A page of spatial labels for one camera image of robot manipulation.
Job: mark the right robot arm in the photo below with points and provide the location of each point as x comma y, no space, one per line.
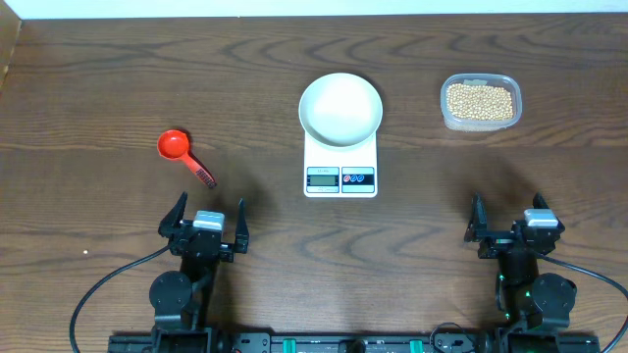
537,306

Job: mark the pile of soybeans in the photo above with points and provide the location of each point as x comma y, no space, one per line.
479,102

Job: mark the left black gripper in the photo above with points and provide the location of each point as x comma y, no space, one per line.
173,228

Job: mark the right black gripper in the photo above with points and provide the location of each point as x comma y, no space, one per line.
477,231

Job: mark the white kitchen scale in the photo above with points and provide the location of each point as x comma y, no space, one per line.
334,172

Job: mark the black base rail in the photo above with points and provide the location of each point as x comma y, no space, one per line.
439,340

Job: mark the white round bowl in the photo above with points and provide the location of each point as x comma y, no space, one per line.
340,110

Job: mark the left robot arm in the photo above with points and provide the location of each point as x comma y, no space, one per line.
181,298

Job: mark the clear plastic container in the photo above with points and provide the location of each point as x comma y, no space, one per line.
454,123

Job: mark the red measuring scoop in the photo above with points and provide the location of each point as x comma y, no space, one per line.
174,145

